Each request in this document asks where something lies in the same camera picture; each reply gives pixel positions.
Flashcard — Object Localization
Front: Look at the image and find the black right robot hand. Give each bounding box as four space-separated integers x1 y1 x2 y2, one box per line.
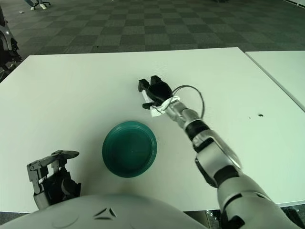
138 75 173 110

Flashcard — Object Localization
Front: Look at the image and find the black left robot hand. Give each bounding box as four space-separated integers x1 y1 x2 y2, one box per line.
26 149 82 206

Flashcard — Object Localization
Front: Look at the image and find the green plate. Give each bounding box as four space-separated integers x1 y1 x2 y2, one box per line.
102 121 158 178

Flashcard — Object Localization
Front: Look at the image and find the silver robot torso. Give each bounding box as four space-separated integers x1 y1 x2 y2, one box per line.
0 193 208 229

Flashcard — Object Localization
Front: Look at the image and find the white side table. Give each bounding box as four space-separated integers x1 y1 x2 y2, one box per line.
245 50 305 110

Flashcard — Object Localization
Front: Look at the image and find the black swivel chair base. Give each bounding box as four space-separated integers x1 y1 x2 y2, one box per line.
33 1 51 9

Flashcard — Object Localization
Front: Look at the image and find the black office chair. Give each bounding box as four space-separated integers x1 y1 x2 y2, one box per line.
0 4 23 72

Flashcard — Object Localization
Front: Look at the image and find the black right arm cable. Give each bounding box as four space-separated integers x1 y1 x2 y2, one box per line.
173 85 205 119

